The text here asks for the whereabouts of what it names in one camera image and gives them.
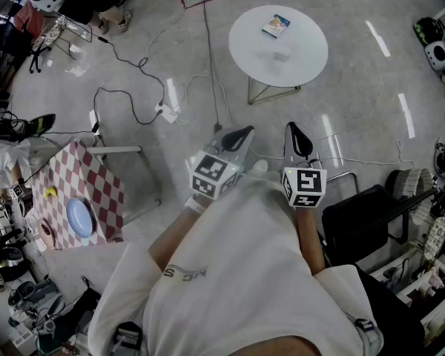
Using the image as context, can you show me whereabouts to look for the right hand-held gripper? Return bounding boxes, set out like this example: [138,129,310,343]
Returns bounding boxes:
[281,122,327,209]

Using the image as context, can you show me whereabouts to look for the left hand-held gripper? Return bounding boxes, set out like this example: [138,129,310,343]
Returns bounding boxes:
[188,125,255,201]

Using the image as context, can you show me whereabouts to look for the blue and yellow object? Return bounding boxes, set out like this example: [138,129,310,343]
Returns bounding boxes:
[261,14,291,39]

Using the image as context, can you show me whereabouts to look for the person's left forearm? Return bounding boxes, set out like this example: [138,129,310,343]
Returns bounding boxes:
[147,197,208,270]

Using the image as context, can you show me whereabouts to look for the person's right forearm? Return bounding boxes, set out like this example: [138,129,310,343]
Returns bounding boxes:
[294,205,326,275]

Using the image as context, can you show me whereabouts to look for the white power strip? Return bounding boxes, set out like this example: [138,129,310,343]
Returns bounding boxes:
[154,102,179,124]

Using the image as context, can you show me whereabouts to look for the round white table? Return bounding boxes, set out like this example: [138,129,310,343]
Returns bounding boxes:
[228,4,329,106]

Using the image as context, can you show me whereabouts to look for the person's white T-shirt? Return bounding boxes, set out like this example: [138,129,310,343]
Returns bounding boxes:
[87,168,375,356]

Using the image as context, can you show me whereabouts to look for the white pleated lampshade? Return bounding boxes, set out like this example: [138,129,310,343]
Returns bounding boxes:
[386,166,435,226]

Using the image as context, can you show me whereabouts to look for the red checkered cloth table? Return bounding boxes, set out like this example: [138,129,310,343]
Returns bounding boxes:
[22,140,161,251]
[32,13,94,62]

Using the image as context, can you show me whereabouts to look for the black green backpack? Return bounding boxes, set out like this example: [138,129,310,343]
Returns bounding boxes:
[413,16,445,47]

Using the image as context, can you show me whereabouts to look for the blue plate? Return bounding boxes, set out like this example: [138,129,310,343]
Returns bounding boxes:
[65,197,96,239]

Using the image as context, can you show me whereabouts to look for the black fabric bag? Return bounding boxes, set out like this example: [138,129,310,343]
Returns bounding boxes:
[355,264,426,356]

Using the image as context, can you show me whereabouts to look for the black green bag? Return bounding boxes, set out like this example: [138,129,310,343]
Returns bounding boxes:
[23,113,57,137]

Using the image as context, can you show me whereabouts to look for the white storage rack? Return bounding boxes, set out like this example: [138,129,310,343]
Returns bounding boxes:
[369,249,445,348]

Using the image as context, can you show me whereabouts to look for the pink cup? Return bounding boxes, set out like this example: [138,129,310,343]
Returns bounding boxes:
[36,217,57,246]

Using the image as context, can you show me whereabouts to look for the black office chair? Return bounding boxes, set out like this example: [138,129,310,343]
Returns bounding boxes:
[27,16,53,74]

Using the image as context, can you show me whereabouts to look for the white cable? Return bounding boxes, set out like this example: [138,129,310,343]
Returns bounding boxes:
[169,73,231,126]
[147,0,194,72]

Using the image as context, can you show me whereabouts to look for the white wrist strap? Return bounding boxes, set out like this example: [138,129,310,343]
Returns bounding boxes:
[184,194,206,214]

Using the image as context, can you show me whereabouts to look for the black cable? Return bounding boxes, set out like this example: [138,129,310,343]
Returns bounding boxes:
[96,35,168,111]
[198,0,224,133]
[91,86,165,134]

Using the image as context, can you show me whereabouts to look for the gray backpack strap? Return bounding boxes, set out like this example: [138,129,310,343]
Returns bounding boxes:
[350,315,386,356]

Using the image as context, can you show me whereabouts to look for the black strap-mounted device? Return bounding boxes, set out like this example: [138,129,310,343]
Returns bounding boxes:
[113,320,144,352]

